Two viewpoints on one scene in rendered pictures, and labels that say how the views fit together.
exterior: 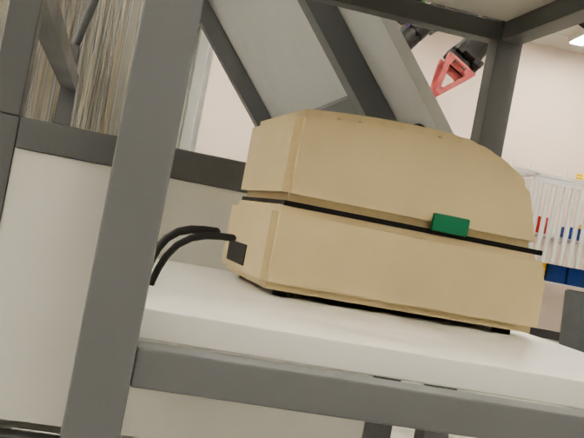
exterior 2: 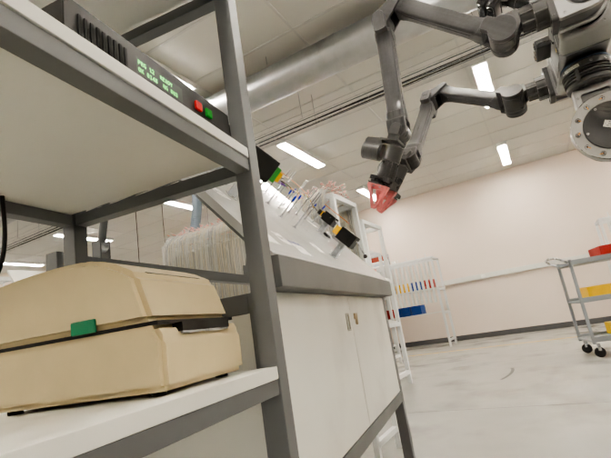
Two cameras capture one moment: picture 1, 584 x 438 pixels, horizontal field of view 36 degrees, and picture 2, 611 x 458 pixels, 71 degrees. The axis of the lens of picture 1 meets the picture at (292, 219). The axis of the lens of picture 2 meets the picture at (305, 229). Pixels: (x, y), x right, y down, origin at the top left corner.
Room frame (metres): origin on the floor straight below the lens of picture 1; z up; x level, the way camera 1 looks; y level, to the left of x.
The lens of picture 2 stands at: (0.57, -0.71, 0.71)
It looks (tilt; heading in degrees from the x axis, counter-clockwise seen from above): 13 degrees up; 31
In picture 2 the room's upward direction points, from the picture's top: 9 degrees counter-clockwise
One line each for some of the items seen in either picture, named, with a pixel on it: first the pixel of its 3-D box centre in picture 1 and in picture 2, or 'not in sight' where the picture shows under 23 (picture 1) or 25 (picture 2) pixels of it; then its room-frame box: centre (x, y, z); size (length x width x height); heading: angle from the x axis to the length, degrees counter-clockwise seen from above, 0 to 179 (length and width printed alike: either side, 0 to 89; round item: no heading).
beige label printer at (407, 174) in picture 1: (385, 216); (122, 328); (0.99, -0.10, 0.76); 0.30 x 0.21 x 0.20; 105
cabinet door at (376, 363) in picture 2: not in sight; (375, 349); (2.09, -0.01, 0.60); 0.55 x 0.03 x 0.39; 12
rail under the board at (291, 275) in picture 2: not in sight; (349, 283); (1.82, -0.08, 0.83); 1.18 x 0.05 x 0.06; 12
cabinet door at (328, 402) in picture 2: not in sight; (327, 372); (1.55, -0.12, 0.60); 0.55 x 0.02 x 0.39; 12
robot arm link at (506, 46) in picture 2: not in sight; (507, 33); (1.83, -0.71, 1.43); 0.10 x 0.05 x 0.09; 94
